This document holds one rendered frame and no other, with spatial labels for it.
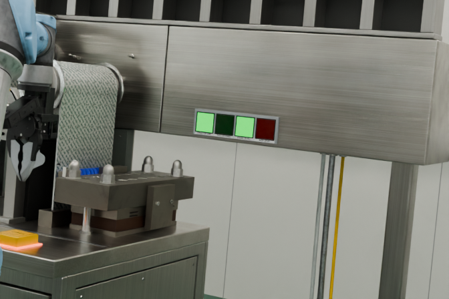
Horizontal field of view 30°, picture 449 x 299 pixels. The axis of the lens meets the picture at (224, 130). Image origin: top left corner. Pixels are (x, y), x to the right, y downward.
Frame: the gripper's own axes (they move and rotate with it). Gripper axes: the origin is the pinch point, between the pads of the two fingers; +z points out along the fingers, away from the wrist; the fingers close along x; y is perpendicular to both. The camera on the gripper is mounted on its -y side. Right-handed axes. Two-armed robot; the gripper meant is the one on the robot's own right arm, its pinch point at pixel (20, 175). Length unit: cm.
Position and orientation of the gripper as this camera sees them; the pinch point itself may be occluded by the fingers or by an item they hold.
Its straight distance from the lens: 189.0
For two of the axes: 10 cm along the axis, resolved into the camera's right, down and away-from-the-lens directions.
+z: -0.9, 9.9, 0.5
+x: -8.8, -1.0, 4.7
